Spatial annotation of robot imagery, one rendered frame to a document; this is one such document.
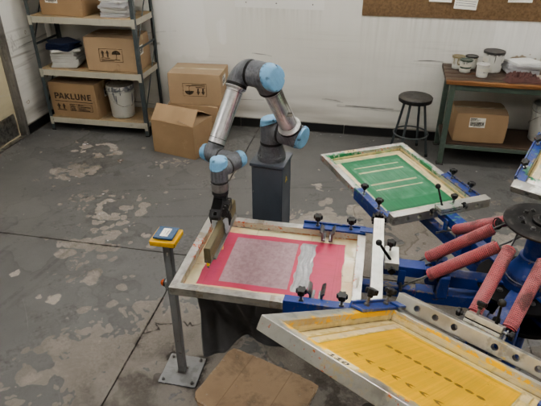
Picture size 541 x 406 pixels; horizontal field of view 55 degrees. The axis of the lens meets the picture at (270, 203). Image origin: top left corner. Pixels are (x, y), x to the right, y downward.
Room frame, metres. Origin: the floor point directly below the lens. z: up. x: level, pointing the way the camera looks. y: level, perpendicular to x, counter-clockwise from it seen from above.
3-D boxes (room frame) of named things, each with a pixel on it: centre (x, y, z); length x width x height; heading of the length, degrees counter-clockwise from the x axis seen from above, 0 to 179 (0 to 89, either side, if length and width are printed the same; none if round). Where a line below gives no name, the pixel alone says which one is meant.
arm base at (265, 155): (2.49, 0.00, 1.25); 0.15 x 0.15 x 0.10
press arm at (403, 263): (1.79, -0.57, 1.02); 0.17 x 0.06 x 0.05; 79
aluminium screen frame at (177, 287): (1.90, -0.02, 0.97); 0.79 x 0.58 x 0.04; 79
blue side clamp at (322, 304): (1.58, -0.20, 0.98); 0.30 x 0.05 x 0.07; 79
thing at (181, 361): (2.13, 0.51, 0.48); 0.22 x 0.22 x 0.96; 79
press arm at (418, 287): (1.81, -0.44, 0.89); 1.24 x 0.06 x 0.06; 79
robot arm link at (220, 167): (1.97, 0.22, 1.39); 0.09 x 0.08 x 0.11; 143
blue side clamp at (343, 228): (2.12, -0.31, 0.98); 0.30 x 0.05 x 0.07; 79
